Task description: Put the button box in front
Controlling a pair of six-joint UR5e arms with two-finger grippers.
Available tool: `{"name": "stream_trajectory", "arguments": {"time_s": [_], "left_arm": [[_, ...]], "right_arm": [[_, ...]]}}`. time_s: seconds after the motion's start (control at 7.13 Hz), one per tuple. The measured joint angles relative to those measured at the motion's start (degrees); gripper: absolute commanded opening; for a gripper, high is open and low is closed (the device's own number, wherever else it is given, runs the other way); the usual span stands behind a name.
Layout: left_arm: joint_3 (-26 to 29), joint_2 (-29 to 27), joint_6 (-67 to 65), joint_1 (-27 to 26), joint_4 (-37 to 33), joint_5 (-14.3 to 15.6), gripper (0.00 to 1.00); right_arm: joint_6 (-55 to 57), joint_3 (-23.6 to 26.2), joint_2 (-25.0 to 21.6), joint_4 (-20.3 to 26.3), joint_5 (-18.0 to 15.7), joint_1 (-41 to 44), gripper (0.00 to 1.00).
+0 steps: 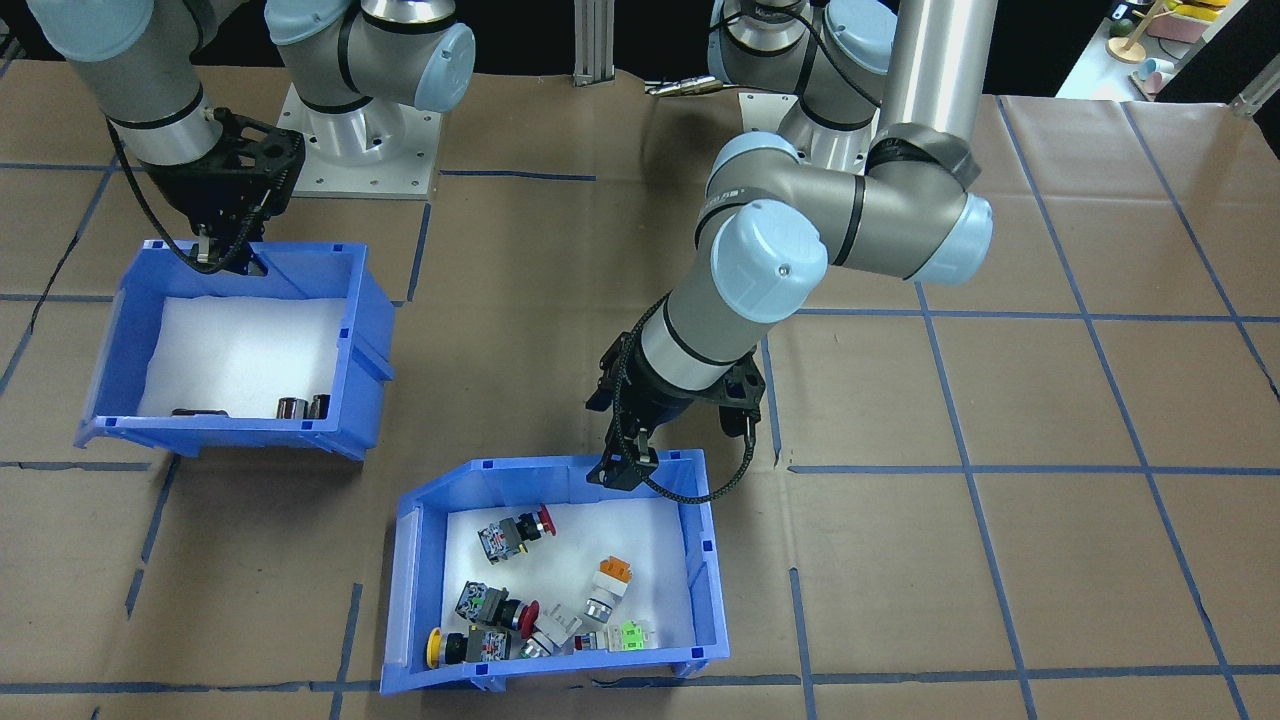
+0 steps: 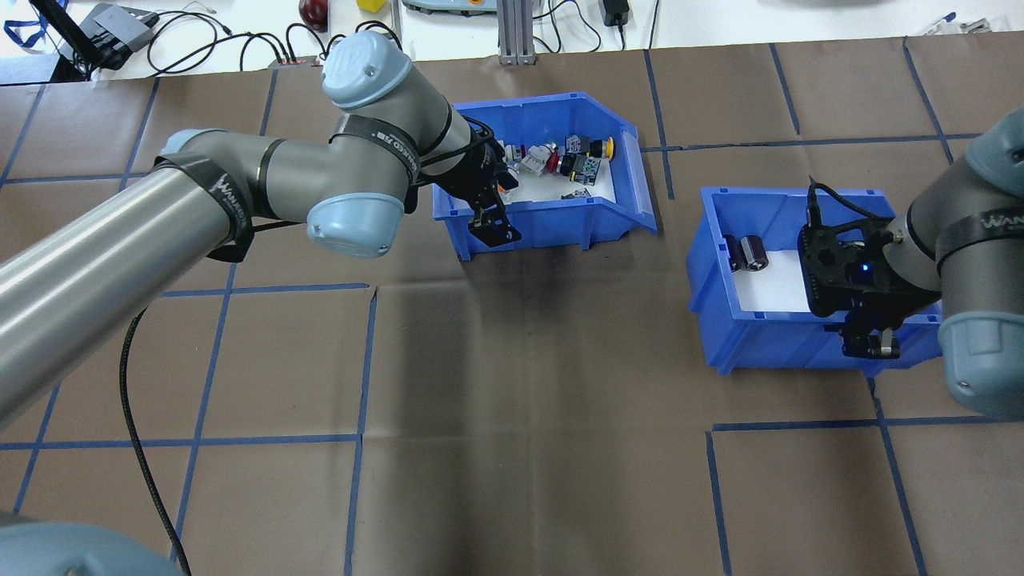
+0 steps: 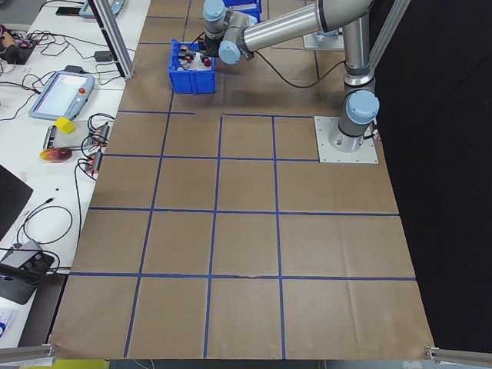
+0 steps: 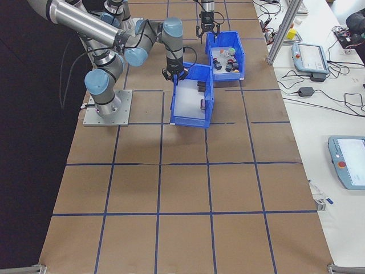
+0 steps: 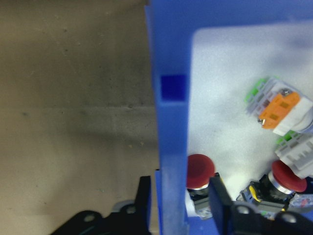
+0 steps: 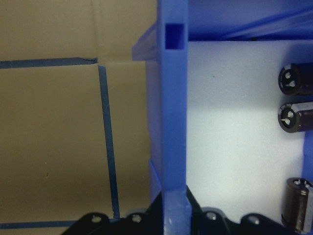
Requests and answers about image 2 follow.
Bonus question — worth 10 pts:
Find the blue bin with buttons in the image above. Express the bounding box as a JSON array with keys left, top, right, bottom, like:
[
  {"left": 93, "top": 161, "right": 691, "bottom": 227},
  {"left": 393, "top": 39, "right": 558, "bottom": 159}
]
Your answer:
[{"left": 432, "top": 90, "right": 658, "bottom": 263}]

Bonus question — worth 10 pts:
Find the blue bin with black components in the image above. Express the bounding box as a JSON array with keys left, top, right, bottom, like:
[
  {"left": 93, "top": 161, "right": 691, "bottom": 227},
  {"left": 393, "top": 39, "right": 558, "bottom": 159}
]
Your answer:
[{"left": 686, "top": 186, "right": 945, "bottom": 377}]

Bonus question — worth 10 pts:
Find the silver white push button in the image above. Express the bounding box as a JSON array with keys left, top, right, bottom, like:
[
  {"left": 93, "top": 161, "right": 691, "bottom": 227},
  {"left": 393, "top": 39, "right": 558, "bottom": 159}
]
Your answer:
[{"left": 520, "top": 144, "right": 557, "bottom": 177}]

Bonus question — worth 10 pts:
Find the white foam pad under components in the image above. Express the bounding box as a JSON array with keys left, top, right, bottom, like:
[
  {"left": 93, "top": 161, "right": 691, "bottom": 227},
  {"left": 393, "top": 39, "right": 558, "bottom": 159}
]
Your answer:
[{"left": 734, "top": 250, "right": 810, "bottom": 314}]

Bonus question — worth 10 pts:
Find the grey power brick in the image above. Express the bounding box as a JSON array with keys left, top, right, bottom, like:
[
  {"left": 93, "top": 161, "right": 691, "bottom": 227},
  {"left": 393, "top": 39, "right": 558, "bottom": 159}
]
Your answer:
[{"left": 80, "top": 2, "right": 161, "bottom": 53}]

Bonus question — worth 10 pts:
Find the black stand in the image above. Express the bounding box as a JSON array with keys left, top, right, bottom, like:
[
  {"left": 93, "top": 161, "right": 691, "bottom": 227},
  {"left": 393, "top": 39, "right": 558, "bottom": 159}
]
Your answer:
[{"left": 28, "top": 0, "right": 105, "bottom": 82}]

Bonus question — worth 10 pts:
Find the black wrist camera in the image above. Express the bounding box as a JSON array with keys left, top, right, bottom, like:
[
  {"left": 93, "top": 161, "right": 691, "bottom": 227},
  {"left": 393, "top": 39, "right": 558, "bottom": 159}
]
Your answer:
[{"left": 800, "top": 222, "right": 853, "bottom": 317}]

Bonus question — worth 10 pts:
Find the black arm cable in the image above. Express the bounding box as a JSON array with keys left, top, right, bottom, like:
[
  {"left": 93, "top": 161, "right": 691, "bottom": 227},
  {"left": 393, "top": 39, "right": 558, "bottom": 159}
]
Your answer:
[
  {"left": 808, "top": 180, "right": 893, "bottom": 233},
  {"left": 118, "top": 216, "right": 313, "bottom": 576}
]

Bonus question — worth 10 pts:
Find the aluminium profile post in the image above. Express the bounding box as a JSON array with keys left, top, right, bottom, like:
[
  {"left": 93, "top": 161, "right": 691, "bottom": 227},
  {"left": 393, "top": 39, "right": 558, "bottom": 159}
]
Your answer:
[{"left": 496, "top": 0, "right": 538, "bottom": 66}]

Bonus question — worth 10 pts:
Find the black hub cable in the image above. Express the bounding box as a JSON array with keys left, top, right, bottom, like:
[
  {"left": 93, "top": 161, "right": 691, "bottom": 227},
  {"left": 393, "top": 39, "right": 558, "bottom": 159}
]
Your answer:
[{"left": 238, "top": 22, "right": 330, "bottom": 69}]

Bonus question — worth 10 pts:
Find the blue lanyard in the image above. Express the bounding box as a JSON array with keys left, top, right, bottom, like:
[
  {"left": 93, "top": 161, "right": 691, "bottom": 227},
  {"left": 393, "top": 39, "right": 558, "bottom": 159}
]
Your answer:
[{"left": 2, "top": 16, "right": 50, "bottom": 55}]

